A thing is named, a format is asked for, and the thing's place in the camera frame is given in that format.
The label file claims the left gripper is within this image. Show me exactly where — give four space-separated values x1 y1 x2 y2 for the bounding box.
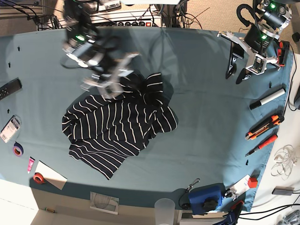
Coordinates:
217 31 281 84

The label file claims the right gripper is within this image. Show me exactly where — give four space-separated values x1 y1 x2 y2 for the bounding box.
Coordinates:
81 52 139 99

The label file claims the navy white striped t-shirt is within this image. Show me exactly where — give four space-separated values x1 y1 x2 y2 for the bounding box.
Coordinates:
62 73 178 179

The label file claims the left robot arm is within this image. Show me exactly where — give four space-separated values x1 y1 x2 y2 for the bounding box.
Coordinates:
217 0 292 84

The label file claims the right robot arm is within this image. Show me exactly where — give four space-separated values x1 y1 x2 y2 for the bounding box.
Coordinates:
63 0 138 99

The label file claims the teal table cloth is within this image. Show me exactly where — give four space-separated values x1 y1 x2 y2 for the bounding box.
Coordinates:
0 27 293 207

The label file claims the black white marker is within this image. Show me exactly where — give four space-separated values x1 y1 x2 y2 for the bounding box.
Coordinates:
249 88 285 110

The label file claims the orange black clamp tool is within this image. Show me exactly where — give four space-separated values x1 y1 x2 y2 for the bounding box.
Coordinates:
277 41 290 67

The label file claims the orange black utility knife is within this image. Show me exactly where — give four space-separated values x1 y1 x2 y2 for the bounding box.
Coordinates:
245 114 285 140

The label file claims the white power strip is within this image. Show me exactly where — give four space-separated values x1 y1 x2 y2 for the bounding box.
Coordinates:
90 9 163 27

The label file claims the orange black screwdriver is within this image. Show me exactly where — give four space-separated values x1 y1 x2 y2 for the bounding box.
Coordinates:
245 135 278 157

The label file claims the black remote control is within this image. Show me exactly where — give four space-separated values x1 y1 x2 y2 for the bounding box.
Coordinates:
0 78 22 100

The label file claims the bundle of white zip ties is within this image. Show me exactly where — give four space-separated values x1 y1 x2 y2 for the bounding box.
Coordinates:
270 145 300 180

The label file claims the pink glue tube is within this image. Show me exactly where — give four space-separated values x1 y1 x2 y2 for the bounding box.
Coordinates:
27 157 35 174

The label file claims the white paper sheet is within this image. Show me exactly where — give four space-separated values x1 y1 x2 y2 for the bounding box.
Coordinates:
35 161 67 190

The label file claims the purple tape roll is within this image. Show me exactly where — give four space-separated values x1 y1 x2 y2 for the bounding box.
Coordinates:
13 142 24 157

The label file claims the small red cube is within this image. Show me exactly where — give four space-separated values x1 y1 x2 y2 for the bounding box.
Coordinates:
247 177 258 188

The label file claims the printed diagram paper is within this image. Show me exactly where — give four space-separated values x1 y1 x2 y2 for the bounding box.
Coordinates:
90 192 120 215

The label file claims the orange tape roll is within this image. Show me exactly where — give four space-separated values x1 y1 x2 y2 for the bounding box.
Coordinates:
33 172 45 185

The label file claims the grey flat adapter box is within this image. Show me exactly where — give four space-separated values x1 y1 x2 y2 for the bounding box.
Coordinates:
272 187 294 196

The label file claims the translucent plastic cup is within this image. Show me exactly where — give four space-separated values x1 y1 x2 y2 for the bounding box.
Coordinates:
154 198 175 225

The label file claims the blue clamp with knob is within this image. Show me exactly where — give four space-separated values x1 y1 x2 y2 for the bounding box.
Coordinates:
188 186 223 215

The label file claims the blue red bar clamp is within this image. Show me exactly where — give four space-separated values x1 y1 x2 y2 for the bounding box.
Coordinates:
213 200 244 225

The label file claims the silver carabiner with cord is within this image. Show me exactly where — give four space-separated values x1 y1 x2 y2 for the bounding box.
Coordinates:
178 178 201 210

